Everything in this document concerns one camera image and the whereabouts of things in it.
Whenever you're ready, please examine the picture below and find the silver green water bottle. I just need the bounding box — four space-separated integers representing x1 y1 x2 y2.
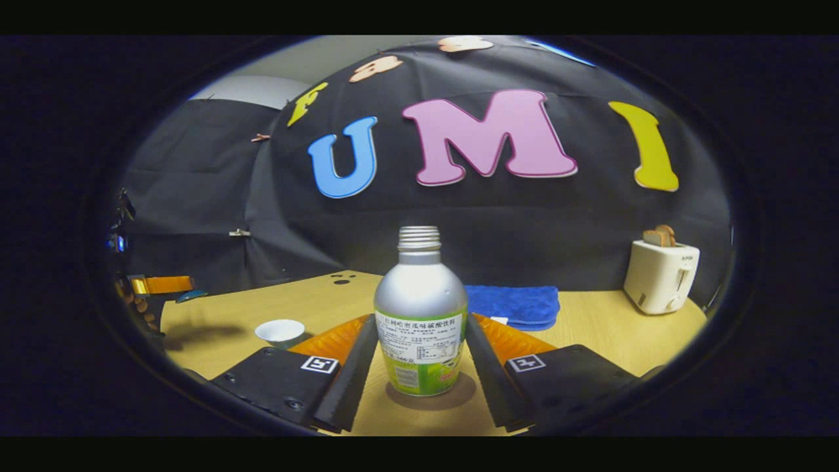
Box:
374 226 469 397

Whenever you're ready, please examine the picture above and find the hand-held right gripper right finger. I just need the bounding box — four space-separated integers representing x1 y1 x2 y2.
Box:
464 313 646 433

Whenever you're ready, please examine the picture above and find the white toaster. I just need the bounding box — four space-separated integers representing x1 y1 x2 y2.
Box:
623 239 701 315

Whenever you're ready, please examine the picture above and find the blue folded towel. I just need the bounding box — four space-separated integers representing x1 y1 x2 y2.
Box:
464 285 561 331

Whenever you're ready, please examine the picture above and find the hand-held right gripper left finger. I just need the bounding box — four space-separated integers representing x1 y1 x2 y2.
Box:
211 313 380 433

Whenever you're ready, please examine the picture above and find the black backdrop cloth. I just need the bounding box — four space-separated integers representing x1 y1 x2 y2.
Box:
115 36 732 309

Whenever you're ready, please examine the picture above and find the blue ceramic teacup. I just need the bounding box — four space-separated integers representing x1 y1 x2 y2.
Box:
254 319 306 349

